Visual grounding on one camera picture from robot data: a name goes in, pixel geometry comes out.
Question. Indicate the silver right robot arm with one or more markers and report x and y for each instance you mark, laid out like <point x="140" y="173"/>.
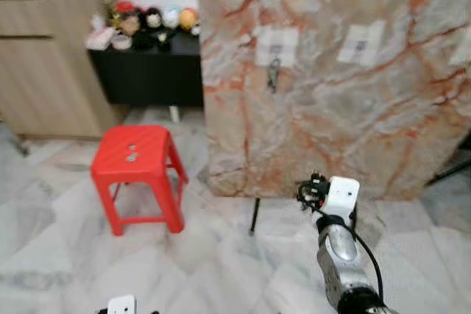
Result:
<point x="342" y="262"/>

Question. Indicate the marble pattern table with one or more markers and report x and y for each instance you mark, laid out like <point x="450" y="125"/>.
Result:
<point x="331" y="123"/>

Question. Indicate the metal key bunch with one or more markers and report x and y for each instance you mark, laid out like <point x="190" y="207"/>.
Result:
<point x="274" y="75"/>

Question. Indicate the white paper with code print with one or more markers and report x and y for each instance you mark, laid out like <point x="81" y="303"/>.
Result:
<point x="276" y="43"/>
<point x="360" y="42"/>

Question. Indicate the red plastic stool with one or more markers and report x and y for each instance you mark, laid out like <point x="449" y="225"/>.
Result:
<point x="136" y="154"/>

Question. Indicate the black low sideboard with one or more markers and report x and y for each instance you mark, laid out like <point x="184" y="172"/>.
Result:
<point x="151" y="75"/>

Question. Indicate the orange plush toy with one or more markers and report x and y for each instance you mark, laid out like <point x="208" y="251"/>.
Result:
<point x="189" y="18"/>

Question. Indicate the white plush toy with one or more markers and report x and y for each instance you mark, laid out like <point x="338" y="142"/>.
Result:
<point x="171" y="17"/>

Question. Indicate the black plush toy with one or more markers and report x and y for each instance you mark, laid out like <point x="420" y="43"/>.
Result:
<point x="152" y="23"/>

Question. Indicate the small white bowl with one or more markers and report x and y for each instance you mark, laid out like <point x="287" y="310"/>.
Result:
<point x="121" y="42"/>

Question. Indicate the red hat plush toy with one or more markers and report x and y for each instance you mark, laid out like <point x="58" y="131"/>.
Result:
<point x="126" y="14"/>

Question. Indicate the pink white small box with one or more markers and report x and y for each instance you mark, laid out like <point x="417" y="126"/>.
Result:
<point x="99" y="36"/>

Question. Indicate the light wooden cabinet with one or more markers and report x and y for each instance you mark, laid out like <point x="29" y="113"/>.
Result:
<point x="51" y="71"/>

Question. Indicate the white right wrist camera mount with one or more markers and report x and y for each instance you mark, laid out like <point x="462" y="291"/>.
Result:
<point x="342" y="195"/>

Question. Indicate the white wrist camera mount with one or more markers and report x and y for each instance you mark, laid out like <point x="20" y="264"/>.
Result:
<point x="122" y="305"/>
<point x="342" y="195"/>

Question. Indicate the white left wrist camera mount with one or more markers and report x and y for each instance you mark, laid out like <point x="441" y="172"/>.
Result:
<point x="122" y="305"/>

